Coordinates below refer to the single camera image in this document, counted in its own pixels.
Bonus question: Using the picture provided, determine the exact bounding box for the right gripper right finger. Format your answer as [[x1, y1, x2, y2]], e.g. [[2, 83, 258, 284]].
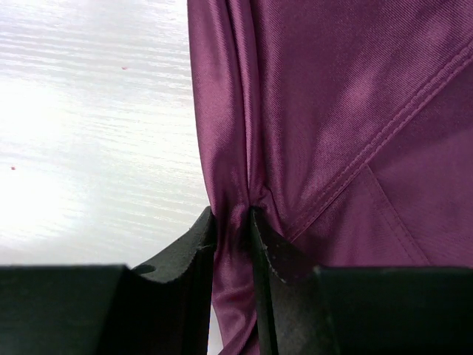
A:
[[249, 209, 472, 354]]

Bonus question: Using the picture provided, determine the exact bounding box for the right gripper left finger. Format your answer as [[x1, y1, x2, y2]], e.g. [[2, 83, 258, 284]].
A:
[[1, 209, 217, 354]]

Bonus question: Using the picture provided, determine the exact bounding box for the purple cloth napkin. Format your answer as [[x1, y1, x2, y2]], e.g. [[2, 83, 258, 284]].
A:
[[188, 1, 472, 354]]

